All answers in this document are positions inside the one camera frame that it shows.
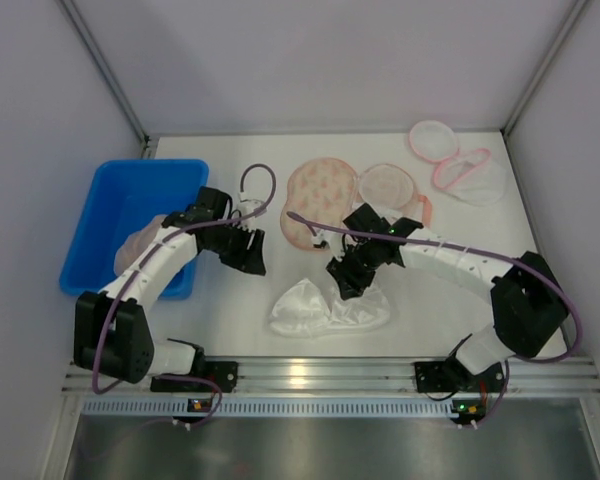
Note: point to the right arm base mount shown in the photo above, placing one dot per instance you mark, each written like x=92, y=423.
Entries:
x=438, y=377

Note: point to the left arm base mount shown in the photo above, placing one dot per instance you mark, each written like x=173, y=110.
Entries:
x=195, y=375

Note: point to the floral orange laundry bag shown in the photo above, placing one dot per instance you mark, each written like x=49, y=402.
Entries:
x=326, y=190

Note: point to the pink bra in bin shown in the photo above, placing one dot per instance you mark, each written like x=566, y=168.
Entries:
x=136, y=243

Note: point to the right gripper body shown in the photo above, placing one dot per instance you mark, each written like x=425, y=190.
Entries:
x=355, y=267

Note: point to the aluminium mounting rail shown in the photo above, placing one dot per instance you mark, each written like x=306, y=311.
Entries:
x=335, y=388

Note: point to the white satin bra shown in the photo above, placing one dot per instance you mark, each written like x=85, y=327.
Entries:
x=304, y=311

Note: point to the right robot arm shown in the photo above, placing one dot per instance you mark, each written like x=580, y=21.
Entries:
x=521, y=292

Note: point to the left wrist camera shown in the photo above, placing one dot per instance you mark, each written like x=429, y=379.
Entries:
x=249, y=208

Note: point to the blue plastic bin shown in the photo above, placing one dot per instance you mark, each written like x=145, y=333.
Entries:
x=125, y=195

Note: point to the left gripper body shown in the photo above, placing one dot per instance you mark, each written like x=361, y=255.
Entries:
x=241, y=245

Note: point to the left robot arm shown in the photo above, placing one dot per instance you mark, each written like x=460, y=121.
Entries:
x=112, y=334

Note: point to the pink trimmed mesh laundry bag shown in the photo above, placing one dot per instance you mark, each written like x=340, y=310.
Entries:
x=473, y=177

